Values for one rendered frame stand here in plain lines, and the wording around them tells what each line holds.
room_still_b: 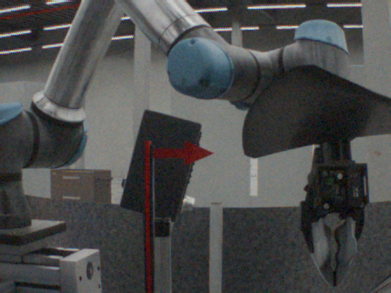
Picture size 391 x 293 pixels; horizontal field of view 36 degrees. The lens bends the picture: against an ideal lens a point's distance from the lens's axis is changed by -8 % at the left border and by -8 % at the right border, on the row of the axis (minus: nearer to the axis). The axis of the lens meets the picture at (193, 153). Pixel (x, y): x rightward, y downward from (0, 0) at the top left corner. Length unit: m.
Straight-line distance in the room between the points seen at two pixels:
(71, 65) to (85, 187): 6.31
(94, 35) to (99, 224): 1.64
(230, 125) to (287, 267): 4.62
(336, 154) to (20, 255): 0.58
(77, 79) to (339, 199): 0.59
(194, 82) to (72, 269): 0.44
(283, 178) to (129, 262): 4.42
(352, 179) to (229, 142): 6.31
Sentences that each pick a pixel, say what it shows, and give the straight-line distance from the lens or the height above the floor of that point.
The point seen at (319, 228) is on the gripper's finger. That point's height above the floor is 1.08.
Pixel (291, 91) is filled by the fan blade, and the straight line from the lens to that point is 0.54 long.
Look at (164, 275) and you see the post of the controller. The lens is 1.17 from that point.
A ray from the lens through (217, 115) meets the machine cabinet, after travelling 7.14.
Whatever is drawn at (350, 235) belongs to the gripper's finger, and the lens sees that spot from 0.82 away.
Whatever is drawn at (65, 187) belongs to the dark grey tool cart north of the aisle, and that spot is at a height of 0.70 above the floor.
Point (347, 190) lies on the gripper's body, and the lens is 0.79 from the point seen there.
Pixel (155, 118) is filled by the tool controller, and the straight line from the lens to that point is 1.20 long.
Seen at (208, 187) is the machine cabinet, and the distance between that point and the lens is 7.19.
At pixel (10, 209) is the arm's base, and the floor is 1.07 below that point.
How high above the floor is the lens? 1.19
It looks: 1 degrees down
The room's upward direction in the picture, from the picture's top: straight up
